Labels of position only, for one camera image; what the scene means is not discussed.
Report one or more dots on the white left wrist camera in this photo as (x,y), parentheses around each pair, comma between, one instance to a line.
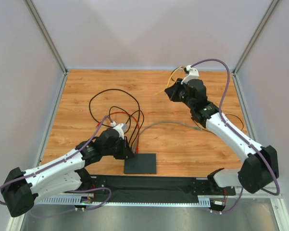
(121,128)

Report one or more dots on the aluminium left frame post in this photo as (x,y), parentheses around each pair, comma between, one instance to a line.
(42,28)

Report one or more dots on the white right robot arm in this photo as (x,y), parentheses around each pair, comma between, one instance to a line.
(259,163)

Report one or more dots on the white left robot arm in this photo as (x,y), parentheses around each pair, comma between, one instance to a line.
(24,189)

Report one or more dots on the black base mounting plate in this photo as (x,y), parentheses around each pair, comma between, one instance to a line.
(158,188)

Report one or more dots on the aluminium right frame post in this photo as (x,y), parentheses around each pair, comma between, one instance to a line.
(258,31)

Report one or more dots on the grey slotted cable duct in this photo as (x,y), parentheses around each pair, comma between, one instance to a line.
(73,199)

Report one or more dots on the black cable teal plug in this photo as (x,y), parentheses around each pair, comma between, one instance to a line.
(120,105)

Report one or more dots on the black network switch box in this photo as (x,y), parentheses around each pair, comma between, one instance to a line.
(141,164)

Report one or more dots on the aluminium frame post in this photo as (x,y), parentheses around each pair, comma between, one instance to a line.
(42,28)
(258,31)

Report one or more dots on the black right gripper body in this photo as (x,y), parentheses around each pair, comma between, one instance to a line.
(174,90)

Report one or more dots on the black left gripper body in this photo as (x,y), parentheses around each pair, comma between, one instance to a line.
(126,151)

